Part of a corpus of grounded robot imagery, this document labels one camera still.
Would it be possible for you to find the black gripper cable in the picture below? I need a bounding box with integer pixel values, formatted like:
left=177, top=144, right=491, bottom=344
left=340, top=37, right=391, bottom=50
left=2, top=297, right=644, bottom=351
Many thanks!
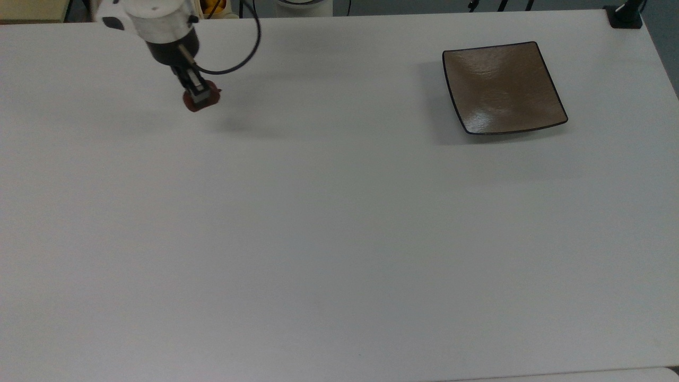
left=192, top=0, right=262, bottom=75

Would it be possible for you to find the black square stand base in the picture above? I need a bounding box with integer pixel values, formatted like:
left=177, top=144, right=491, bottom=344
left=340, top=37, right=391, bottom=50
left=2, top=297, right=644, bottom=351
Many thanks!
left=604, top=0, right=645, bottom=29

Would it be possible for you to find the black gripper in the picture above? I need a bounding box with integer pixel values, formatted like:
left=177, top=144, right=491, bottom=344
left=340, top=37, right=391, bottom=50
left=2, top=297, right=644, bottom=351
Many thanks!
left=145, top=31, right=210, bottom=105

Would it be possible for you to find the square brown ceramic plate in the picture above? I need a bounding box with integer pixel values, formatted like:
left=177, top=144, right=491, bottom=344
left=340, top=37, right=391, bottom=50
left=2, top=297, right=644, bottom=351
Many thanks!
left=442, top=41, right=569, bottom=135

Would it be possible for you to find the brown cardboard box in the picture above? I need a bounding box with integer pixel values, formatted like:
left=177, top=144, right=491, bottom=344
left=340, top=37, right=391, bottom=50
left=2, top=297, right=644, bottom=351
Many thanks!
left=0, top=0, right=73, bottom=24

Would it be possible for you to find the small round red-brown food item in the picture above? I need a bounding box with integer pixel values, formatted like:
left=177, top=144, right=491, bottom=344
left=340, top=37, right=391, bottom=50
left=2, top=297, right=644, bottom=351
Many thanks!
left=182, top=80, right=222, bottom=112

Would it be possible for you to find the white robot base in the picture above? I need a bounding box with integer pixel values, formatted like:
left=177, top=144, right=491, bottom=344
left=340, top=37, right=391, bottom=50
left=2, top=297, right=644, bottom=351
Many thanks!
left=273, top=0, right=335, bottom=19

